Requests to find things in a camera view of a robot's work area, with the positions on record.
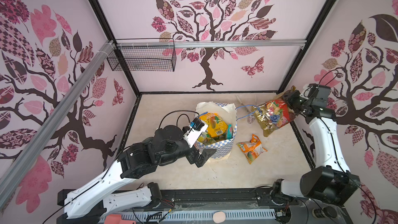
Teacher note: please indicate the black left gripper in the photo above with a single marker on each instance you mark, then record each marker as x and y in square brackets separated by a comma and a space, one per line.
[193, 157]

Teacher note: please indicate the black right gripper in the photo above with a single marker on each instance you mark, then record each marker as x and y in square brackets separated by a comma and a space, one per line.
[291, 95]

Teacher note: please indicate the green snack packet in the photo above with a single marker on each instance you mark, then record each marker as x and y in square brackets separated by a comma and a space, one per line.
[206, 139]

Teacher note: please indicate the red gold fruit snack bag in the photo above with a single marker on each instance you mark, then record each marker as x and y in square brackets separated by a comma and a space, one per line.
[273, 115]

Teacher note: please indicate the yellow snack packet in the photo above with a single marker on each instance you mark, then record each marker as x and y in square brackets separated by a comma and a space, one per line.
[216, 125]

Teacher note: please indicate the orange snack packet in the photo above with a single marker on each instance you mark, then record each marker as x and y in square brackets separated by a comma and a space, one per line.
[252, 149]

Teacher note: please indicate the blue checkered paper bag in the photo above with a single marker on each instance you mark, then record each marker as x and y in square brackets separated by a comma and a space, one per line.
[229, 114]

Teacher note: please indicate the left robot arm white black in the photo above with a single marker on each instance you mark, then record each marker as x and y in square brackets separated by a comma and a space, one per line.
[101, 197]

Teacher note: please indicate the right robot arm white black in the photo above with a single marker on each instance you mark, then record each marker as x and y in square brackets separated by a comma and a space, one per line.
[331, 181]

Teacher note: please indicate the teal item in bag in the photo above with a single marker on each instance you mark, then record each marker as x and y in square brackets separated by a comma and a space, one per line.
[229, 132]

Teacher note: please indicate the round beige sticker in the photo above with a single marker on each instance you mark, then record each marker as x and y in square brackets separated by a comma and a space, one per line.
[219, 217]

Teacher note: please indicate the red object at bottom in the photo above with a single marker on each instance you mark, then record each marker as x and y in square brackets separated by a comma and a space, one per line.
[117, 219]

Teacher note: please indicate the black round knob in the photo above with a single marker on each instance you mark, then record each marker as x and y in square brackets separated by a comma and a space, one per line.
[325, 212]

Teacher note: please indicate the aluminium crossbar back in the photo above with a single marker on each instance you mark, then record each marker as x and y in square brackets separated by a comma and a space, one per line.
[211, 44]

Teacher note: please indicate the aluminium crossbar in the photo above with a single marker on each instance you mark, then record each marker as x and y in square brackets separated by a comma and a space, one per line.
[211, 44]
[17, 171]

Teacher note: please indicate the aluminium crossbar left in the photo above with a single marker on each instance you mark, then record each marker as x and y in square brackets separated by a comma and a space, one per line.
[17, 171]

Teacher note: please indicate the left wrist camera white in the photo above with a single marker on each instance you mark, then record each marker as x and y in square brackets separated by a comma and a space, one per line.
[196, 128]

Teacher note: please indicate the white slotted cable duct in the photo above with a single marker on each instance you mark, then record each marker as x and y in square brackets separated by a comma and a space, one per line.
[184, 217]

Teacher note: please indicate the black wire mesh basket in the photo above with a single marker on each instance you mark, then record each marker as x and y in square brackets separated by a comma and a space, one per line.
[143, 54]

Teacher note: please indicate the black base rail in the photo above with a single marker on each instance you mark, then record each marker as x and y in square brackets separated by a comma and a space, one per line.
[297, 211]

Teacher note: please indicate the black metal frame post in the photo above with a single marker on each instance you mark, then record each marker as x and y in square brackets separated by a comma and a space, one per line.
[95, 5]

